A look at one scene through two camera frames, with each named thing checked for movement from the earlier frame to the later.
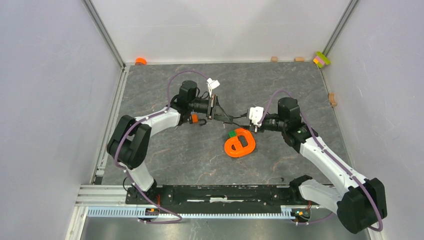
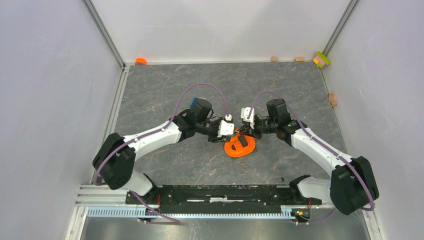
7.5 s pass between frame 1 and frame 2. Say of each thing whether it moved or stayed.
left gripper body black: moved
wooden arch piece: stayed
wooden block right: stayed
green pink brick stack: stayed
